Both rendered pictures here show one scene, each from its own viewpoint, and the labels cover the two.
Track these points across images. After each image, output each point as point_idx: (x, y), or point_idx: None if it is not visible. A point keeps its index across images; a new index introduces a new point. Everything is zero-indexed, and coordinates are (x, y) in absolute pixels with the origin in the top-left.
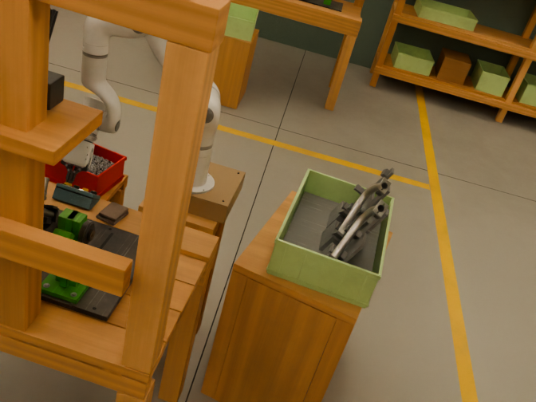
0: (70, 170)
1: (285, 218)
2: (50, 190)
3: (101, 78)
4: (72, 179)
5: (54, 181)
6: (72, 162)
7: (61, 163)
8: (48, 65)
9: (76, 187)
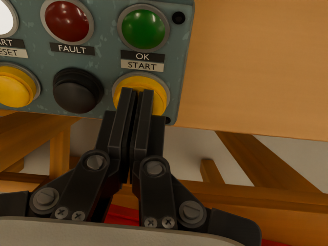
0: (137, 175)
1: None
2: (234, 59)
3: None
4: (103, 116)
5: (263, 242)
6: (123, 237)
7: (241, 217)
8: None
9: (63, 74)
